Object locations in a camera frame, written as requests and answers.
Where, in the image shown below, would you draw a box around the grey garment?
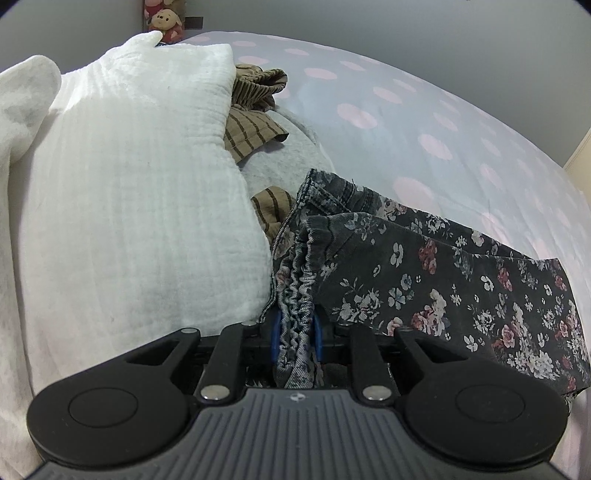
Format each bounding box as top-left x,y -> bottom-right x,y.
238,106 -> 335,208

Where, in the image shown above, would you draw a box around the brown striped garment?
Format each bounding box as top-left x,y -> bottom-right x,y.
224,65 -> 296,243

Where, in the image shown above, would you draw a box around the stack of plush toys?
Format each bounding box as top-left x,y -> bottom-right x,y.
144,0 -> 186,45

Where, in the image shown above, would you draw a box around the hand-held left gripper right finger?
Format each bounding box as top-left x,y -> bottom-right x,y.
311,309 -> 467,407

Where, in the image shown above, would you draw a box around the cream furniture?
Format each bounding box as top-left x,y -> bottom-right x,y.
562,134 -> 591,195

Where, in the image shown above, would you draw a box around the white muslin cloth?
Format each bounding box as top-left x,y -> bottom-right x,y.
14,30 -> 273,398

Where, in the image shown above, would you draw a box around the white textured garment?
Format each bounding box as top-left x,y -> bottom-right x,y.
0,54 -> 63,480

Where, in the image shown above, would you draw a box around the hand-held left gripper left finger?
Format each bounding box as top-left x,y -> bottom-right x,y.
124,309 -> 282,407

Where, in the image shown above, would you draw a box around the dark floral pants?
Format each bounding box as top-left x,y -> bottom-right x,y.
259,168 -> 591,404

